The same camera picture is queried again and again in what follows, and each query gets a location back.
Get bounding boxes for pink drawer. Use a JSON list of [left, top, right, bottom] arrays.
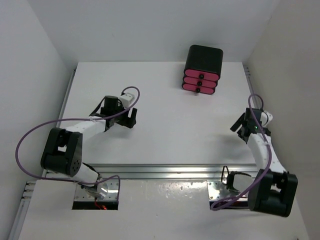
[[181, 83, 216, 95], [184, 69, 220, 82], [183, 76, 218, 88]]

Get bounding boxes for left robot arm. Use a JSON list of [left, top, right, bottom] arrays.
[[40, 93, 138, 196]]

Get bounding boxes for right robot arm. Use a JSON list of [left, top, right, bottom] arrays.
[[225, 108, 298, 217]]

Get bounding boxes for black drawer cabinet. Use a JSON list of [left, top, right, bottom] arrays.
[[184, 44, 224, 77]]

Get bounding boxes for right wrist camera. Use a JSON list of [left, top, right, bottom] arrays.
[[260, 111, 273, 128]]

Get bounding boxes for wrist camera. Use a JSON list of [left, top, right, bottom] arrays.
[[119, 93, 135, 109], [260, 111, 273, 128]]

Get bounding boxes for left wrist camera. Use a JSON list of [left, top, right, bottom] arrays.
[[119, 93, 135, 109]]

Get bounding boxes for aluminium rail frame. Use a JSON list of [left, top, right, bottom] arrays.
[[7, 66, 280, 240]]

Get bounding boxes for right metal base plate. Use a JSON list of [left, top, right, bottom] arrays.
[[207, 181, 239, 202]]

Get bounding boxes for metal base plate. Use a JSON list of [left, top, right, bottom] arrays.
[[207, 181, 239, 202], [74, 180, 119, 202]]

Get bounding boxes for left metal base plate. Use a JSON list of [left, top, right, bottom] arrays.
[[74, 180, 119, 202]]

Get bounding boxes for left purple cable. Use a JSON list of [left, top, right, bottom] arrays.
[[15, 86, 141, 201]]

